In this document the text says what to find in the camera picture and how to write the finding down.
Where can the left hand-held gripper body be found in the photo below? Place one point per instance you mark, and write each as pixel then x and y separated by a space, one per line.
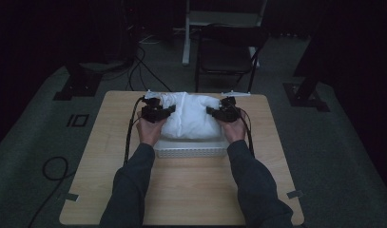
pixel 153 110

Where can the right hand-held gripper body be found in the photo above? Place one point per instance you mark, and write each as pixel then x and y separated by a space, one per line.
pixel 228 110

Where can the white cloth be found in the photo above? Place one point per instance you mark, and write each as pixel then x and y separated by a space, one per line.
pixel 191 115

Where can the white plastic basket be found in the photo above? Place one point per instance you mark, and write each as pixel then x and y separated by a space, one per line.
pixel 191 148

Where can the person's left hand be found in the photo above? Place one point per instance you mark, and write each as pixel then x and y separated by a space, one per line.
pixel 150 131

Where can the person's right hand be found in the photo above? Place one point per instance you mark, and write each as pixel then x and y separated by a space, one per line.
pixel 234 131

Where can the black folding chair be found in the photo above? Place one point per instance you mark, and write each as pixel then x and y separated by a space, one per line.
pixel 227 55

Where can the black stand base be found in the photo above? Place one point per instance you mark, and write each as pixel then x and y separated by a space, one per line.
pixel 305 95
pixel 78 85

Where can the grey tape piece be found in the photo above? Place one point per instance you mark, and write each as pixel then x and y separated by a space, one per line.
pixel 72 197
pixel 294 194

